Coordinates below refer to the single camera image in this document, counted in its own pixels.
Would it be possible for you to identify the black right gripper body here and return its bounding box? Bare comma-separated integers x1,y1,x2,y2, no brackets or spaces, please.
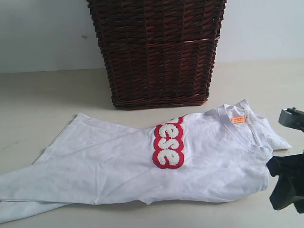
269,154,304,213

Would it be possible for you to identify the white t-shirt with red logo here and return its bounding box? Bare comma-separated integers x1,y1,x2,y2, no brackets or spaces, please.
0,99,292,209

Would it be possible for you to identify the dark brown wicker basket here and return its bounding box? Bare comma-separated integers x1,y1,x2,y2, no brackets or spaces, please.
88,0,226,110

